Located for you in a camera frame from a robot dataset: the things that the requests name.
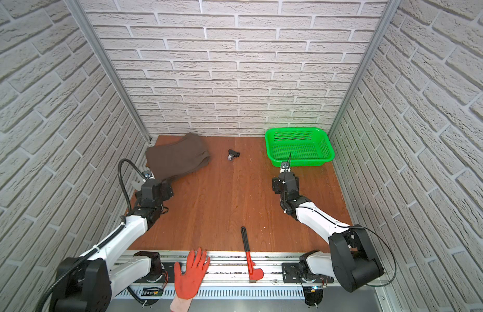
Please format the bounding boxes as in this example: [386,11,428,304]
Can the small black clamp part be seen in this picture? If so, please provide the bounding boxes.
[227,149,240,161]

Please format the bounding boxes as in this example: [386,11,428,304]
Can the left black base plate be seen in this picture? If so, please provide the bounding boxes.
[134,262,175,285]

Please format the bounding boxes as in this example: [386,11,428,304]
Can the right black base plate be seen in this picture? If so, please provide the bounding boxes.
[282,262,334,285]

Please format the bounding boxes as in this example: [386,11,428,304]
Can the aluminium mounting rail frame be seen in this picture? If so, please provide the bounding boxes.
[61,250,398,312]

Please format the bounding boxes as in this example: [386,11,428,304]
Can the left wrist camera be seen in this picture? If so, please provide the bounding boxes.
[132,170,154,191]

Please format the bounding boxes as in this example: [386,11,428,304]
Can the red black pipe wrench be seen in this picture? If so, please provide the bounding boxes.
[241,226,264,283]

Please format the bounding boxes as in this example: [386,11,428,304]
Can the brown trousers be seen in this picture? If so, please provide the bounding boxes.
[145,133,210,182]

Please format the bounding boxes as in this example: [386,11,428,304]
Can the left black corrugated cable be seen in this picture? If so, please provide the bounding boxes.
[34,158,156,312]

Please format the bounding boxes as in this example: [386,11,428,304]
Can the red work glove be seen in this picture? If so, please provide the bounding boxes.
[174,247,210,300]

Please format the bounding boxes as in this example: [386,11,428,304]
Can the right thin black cable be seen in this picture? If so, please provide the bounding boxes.
[285,151,398,289]

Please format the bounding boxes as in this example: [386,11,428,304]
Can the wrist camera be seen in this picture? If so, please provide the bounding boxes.
[132,170,154,191]
[280,161,291,173]

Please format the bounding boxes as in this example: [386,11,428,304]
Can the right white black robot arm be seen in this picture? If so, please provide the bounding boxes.
[272,170,385,292]

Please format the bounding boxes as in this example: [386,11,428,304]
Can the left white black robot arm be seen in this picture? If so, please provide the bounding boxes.
[36,179,173,311]

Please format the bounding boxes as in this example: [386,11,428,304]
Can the green plastic basket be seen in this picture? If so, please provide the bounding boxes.
[265,127,335,167]

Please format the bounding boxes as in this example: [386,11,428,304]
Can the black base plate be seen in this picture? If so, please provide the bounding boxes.
[282,262,334,285]
[134,262,175,285]

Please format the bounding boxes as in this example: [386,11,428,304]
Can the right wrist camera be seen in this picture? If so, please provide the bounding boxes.
[280,161,291,173]

